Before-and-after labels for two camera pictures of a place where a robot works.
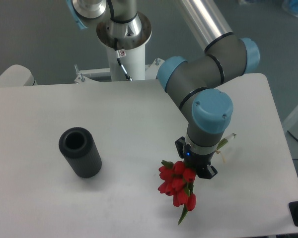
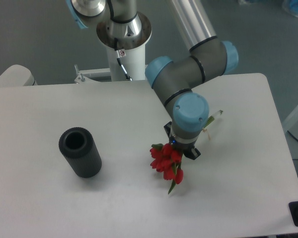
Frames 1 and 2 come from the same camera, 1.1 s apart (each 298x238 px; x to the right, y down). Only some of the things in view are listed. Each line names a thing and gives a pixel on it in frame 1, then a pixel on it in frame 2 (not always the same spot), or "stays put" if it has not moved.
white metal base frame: [104, 75] stays put
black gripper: [195, 161] → [185, 148]
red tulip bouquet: [177, 181] → [166, 160]
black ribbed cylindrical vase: [78, 146] stays put
